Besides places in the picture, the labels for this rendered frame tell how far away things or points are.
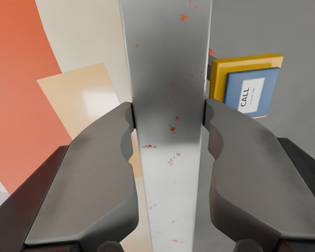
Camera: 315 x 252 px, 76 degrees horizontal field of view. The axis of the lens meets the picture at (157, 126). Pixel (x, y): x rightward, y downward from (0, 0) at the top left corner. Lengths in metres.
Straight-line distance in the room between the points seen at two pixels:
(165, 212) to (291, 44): 1.66
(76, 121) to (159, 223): 0.10
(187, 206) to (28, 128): 0.14
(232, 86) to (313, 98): 1.77
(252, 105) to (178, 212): 0.31
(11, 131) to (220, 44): 1.36
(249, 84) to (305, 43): 1.44
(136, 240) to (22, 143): 0.17
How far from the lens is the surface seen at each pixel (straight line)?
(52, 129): 0.18
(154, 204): 0.16
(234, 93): 0.40
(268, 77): 0.43
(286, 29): 1.70
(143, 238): 0.28
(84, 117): 0.16
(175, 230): 0.19
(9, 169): 0.23
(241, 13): 1.49
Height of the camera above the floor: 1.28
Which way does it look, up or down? 56 degrees down
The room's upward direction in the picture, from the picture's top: 161 degrees clockwise
